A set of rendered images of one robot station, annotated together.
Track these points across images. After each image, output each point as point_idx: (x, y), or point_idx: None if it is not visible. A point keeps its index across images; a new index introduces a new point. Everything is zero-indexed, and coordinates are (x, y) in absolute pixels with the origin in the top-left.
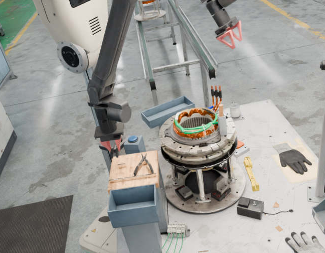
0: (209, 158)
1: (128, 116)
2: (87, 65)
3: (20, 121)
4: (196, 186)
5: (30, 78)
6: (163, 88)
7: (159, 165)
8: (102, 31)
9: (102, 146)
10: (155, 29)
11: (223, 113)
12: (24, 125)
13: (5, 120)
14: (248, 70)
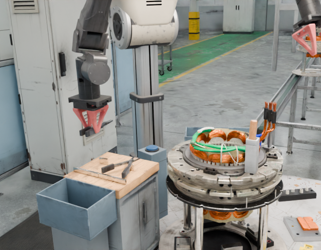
0: (210, 195)
1: (102, 77)
2: (129, 39)
3: (130, 143)
4: (208, 249)
5: (167, 110)
6: (299, 163)
7: (156, 186)
8: (162, 6)
9: (131, 156)
10: (313, 89)
11: (257, 138)
12: (131, 147)
13: (111, 132)
14: None
